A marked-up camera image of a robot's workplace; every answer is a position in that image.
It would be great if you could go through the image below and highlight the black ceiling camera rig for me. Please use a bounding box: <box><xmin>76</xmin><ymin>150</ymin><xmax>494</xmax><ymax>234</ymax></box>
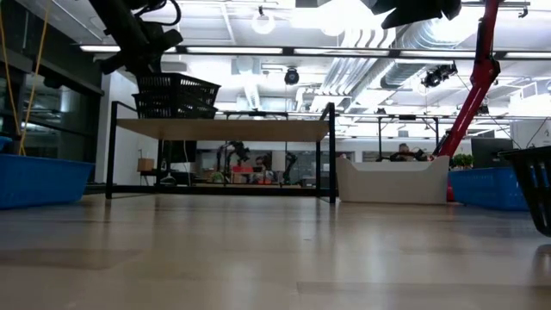
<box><xmin>420</xmin><ymin>63</ymin><xmax>459</xmax><ymax>89</ymax></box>

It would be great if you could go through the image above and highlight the black table frame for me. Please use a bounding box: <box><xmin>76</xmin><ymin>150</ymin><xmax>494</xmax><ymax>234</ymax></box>
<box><xmin>84</xmin><ymin>183</ymin><xmax>341</xmax><ymax>198</ymax></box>

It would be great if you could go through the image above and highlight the green potted plant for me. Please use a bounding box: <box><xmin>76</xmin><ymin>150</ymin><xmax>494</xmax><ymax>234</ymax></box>
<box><xmin>450</xmin><ymin>153</ymin><xmax>474</xmax><ymax>170</ymax></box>

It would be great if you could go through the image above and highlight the wooden shelf with black frame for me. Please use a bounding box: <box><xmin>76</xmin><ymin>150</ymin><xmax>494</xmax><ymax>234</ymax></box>
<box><xmin>105</xmin><ymin>101</ymin><xmax>337</xmax><ymax>205</ymax></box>

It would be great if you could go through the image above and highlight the black wall screen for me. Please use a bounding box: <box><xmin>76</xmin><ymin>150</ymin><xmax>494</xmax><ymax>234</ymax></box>
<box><xmin>163</xmin><ymin>140</ymin><xmax>198</xmax><ymax>164</ymax></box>

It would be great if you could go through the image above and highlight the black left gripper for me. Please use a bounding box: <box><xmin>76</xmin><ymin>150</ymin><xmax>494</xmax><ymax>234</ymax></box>
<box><xmin>99</xmin><ymin>24</ymin><xmax>184</xmax><ymax>78</ymax></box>

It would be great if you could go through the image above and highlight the black computer monitor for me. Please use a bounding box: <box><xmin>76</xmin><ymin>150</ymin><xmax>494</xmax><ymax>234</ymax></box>
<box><xmin>470</xmin><ymin>137</ymin><xmax>514</xmax><ymax>170</ymax></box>

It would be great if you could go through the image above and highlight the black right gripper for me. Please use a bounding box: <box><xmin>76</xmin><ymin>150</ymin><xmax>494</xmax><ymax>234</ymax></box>
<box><xmin>372</xmin><ymin>0</ymin><xmax>462</xmax><ymax>30</ymax></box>

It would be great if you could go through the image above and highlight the black background frame rig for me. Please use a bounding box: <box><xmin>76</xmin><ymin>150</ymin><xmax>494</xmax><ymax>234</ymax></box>
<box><xmin>377</xmin><ymin>114</ymin><xmax>441</xmax><ymax>163</ymax></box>

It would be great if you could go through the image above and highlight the red desk lamp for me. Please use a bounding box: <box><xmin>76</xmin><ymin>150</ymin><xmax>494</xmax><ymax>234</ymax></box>
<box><xmin>432</xmin><ymin>0</ymin><xmax>504</xmax><ymax>202</ymax></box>

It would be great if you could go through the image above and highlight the blue slotted plastic basket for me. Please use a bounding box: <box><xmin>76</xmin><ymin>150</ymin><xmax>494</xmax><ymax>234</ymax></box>
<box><xmin>0</xmin><ymin>136</ymin><xmax>96</xmax><ymax>211</ymax></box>
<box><xmin>449</xmin><ymin>166</ymin><xmax>529</xmax><ymax>212</ymax></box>

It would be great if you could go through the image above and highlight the white plastic bin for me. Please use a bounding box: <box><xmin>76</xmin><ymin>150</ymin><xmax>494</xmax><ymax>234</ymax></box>
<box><xmin>335</xmin><ymin>155</ymin><xmax>451</xmax><ymax>205</ymax></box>

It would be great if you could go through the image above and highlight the yellow cable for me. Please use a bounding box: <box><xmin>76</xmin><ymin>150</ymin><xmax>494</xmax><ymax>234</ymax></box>
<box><xmin>0</xmin><ymin>0</ymin><xmax>49</xmax><ymax>157</ymax></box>

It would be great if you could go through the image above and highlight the person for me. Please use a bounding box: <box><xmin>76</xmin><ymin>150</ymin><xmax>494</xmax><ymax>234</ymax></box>
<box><xmin>389</xmin><ymin>143</ymin><xmax>431</xmax><ymax>163</ymax></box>
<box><xmin>254</xmin><ymin>156</ymin><xmax>273</xmax><ymax>184</ymax></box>

